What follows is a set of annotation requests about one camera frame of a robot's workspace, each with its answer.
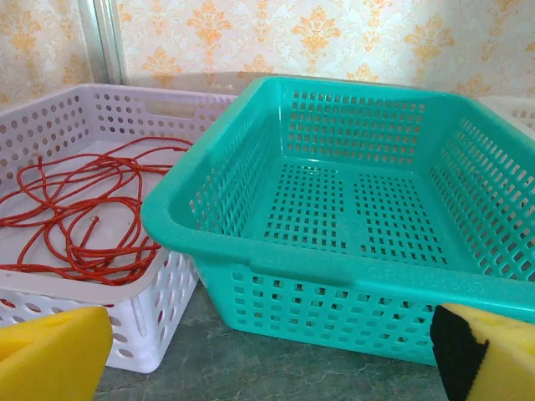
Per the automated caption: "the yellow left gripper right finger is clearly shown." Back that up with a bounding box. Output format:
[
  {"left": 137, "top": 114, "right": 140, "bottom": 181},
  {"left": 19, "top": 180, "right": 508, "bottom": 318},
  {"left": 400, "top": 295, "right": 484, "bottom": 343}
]
[{"left": 430, "top": 302, "right": 535, "bottom": 401}]

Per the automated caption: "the aluminium frame post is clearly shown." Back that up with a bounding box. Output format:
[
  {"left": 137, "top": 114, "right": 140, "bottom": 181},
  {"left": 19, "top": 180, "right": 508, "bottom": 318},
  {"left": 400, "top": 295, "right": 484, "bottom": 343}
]
[{"left": 78, "top": 0, "right": 129, "bottom": 85}]

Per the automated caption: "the red cable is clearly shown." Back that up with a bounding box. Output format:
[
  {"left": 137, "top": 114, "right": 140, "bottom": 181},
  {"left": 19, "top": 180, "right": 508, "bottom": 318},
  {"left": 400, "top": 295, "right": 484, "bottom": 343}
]
[{"left": 0, "top": 136, "right": 196, "bottom": 287}]

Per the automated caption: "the white perforated plastic basket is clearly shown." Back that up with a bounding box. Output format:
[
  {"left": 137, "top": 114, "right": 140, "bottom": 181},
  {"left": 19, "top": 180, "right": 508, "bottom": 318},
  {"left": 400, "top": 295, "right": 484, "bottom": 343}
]
[{"left": 476, "top": 94, "right": 535, "bottom": 131}]

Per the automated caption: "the lilac perforated plastic basket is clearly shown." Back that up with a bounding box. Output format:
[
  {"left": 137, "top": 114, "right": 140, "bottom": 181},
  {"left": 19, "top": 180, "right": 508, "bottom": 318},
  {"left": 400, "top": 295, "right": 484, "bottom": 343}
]
[{"left": 0, "top": 82, "right": 240, "bottom": 374}]

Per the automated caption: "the teal perforated plastic basket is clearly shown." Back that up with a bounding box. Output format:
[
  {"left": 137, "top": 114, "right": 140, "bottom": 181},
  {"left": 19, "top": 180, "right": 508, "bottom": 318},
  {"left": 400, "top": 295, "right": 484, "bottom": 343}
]
[{"left": 140, "top": 75, "right": 535, "bottom": 368}]

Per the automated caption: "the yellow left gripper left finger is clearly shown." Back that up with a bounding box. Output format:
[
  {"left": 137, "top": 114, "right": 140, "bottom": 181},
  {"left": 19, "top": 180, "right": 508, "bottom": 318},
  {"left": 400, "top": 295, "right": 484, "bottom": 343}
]
[{"left": 0, "top": 306, "right": 115, "bottom": 401}]

